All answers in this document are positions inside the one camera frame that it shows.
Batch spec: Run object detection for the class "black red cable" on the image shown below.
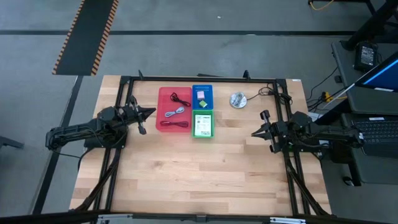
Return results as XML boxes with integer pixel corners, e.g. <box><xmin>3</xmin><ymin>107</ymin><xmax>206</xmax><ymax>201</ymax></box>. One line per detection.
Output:
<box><xmin>170</xmin><ymin>91</ymin><xmax>192</xmax><ymax>108</ymax></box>

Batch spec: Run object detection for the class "black laptop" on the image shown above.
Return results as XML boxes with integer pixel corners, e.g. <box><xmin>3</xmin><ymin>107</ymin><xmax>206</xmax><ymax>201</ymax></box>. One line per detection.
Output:
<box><xmin>341</xmin><ymin>51</ymin><xmax>398</xmax><ymax>159</ymax></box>

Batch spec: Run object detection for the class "yellow cable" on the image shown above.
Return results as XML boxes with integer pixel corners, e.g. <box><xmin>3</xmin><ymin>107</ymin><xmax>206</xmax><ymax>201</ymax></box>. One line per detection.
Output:
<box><xmin>308</xmin><ymin>0</ymin><xmax>335</xmax><ymax>11</ymax></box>

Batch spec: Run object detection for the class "black equipment cart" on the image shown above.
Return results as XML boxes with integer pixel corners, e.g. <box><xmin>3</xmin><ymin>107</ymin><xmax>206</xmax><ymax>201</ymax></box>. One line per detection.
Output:
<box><xmin>330</xmin><ymin>40</ymin><xmax>398</xmax><ymax>187</ymax></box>

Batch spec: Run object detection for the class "black cable bundle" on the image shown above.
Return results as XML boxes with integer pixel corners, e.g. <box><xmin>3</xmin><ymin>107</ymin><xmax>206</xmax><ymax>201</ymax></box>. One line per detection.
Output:
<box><xmin>247</xmin><ymin>85</ymin><xmax>293</xmax><ymax>105</ymax></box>

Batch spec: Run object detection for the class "black aluminium table frame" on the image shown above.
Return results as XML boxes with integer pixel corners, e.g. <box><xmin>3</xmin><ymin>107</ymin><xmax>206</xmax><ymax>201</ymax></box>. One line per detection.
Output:
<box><xmin>70</xmin><ymin>70</ymin><xmax>332</xmax><ymax>224</ymax></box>

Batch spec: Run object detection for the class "black chair leg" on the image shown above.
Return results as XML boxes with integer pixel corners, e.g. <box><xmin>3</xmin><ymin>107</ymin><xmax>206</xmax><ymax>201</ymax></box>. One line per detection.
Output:
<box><xmin>0</xmin><ymin>136</ymin><xmax>25</xmax><ymax>151</ymax></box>

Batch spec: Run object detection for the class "silver metal stand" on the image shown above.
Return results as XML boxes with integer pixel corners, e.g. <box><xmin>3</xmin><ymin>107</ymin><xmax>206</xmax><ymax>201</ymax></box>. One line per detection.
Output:
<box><xmin>229</xmin><ymin>91</ymin><xmax>248</xmax><ymax>109</ymax></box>

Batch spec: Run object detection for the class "white Acer adapter box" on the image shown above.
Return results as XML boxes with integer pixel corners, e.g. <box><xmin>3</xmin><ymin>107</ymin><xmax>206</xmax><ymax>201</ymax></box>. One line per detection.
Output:
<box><xmin>194</xmin><ymin>113</ymin><xmax>213</xmax><ymax>137</ymax></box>

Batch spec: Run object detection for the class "black power adapter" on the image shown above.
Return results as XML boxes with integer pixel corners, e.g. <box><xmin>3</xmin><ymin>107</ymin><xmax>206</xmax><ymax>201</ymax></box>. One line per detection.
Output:
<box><xmin>354</xmin><ymin>42</ymin><xmax>379</xmax><ymax>72</ymax></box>

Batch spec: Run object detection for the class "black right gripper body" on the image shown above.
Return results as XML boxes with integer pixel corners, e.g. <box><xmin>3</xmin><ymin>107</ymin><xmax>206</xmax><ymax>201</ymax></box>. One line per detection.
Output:
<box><xmin>261</xmin><ymin>109</ymin><xmax>293</xmax><ymax>153</ymax></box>

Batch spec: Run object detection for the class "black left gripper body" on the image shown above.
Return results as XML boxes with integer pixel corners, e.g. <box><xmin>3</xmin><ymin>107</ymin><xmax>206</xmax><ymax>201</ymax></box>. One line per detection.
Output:
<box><xmin>119</xmin><ymin>95</ymin><xmax>147</xmax><ymax>136</ymax></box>

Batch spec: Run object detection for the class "grey cable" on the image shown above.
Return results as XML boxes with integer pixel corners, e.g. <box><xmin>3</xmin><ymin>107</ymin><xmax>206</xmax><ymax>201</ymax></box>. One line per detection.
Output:
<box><xmin>164</xmin><ymin>106</ymin><xmax>185</xmax><ymax>118</ymax></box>

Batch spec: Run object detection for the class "magenta cable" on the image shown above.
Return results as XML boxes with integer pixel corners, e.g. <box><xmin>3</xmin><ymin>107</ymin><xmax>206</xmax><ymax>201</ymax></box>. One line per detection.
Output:
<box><xmin>159</xmin><ymin>120</ymin><xmax>190</xmax><ymax>129</ymax></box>

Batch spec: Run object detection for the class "black hazard-striped floor mat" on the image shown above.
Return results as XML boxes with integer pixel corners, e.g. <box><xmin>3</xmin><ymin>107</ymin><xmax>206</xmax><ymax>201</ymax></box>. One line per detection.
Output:
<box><xmin>52</xmin><ymin>0</ymin><xmax>120</xmax><ymax>77</ymax></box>

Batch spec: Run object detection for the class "red plastic bin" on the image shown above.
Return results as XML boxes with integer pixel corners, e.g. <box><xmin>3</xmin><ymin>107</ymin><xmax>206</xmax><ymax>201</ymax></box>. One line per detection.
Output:
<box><xmin>155</xmin><ymin>86</ymin><xmax>193</xmax><ymax>133</ymax></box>

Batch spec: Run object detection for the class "blue plastic basket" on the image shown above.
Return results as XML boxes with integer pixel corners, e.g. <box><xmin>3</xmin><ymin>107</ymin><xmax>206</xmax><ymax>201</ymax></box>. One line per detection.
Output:
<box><xmin>192</xmin><ymin>84</ymin><xmax>214</xmax><ymax>110</ymax></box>

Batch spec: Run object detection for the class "green plastic basket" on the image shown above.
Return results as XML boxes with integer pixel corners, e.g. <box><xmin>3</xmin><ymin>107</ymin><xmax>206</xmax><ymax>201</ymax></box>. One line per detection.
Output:
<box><xmin>192</xmin><ymin>109</ymin><xmax>215</xmax><ymax>139</ymax></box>

